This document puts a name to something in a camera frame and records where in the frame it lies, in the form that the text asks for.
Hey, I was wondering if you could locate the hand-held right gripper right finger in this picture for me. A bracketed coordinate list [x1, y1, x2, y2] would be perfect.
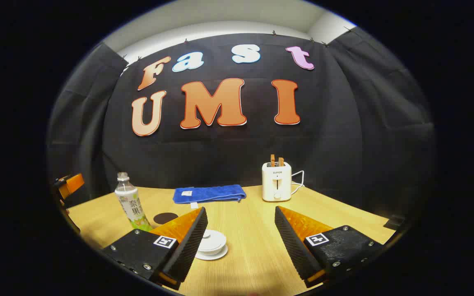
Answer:
[274, 206, 385, 288]

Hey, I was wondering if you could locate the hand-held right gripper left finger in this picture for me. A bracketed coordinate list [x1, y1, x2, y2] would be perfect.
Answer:
[100, 206, 209, 290]

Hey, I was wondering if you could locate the dark round coaster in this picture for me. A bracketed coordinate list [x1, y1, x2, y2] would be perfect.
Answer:
[153, 212, 179, 225]

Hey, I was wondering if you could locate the clear green-label water bottle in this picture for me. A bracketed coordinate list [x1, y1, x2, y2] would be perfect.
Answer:
[114, 172, 153, 232]

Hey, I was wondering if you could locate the white saucer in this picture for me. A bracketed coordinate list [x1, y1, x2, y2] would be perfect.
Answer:
[195, 246, 228, 261]

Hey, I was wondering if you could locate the blue folded towel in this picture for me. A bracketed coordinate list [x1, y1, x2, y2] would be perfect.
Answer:
[173, 185, 247, 204]

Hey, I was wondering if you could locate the cream toaster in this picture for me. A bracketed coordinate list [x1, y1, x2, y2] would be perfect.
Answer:
[262, 162, 292, 202]

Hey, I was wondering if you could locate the black backdrop cloth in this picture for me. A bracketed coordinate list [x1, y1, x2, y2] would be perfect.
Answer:
[47, 27, 437, 231]

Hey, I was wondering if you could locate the white toaster cable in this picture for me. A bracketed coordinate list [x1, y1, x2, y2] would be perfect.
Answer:
[290, 170, 305, 196]

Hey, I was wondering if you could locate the black table edge bracket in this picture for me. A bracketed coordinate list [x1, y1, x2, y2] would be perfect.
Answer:
[383, 216, 406, 231]

